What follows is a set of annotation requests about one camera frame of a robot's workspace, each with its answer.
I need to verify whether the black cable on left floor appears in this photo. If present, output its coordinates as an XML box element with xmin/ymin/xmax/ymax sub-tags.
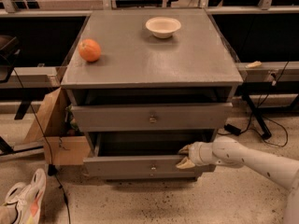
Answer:
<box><xmin>0</xmin><ymin>53</ymin><xmax>72</xmax><ymax>224</ymax></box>

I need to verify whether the small yellow foam piece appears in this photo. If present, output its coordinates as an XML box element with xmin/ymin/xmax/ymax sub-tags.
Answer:
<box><xmin>245</xmin><ymin>61</ymin><xmax>262</xmax><ymax>69</ymax></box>

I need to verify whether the black power adapter with cable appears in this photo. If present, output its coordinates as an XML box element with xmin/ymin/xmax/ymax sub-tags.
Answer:
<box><xmin>217</xmin><ymin>63</ymin><xmax>291</xmax><ymax>148</ymax></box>

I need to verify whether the grey top drawer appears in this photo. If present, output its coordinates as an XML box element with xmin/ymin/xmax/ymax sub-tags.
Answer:
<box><xmin>72</xmin><ymin>103</ymin><xmax>232</xmax><ymax>132</ymax></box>

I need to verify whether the white paper bowl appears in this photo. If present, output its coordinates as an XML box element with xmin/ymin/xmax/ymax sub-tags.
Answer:
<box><xmin>146</xmin><ymin>17</ymin><xmax>181</xmax><ymax>39</ymax></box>

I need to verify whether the brown cardboard box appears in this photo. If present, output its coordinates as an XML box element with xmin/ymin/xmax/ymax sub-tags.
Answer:
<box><xmin>23</xmin><ymin>88</ymin><xmax>91</xmax><ymax>165</ymax></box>

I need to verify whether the orange fruit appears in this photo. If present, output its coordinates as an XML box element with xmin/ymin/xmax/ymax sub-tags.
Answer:
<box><xmin>78</xmin><ymin>39</ymin><xmax>101</xmax><ymax>63</ymax></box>

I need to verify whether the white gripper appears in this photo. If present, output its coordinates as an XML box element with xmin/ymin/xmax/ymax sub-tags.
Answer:
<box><xmin>176</xmin><ymin>142</ymin><xmax>222</xmax><ymax>170</ymax></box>

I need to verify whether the grey wooden drawer cabinet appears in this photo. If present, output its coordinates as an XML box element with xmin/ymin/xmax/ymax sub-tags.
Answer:
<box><xmin>60</xmin><ymin>8</ymin><xmax>244</xmax><ymax>151</ymax></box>

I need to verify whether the grey drawer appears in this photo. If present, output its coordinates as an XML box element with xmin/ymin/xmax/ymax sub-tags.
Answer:
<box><xmin>84</xmin><ymin>130</ymin><xmax>215</xmax><ymax>180</ymax></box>
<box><xmin>72</xmin><ymin>103</ymin><xmax>232</xmax><ymax>132</ymax></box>

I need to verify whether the white sneaker with orange accents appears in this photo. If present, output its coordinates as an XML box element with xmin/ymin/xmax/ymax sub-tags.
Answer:
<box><xmin>0</xmin><ymin>169</ymin><xmax>47</xmax><ymax>224</ymax></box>

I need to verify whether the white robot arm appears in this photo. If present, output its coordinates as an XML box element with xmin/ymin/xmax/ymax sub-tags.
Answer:
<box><xmin>176</xmin><ymin>136</ymin><xmax>299</xmax><ymax>224</ymax></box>

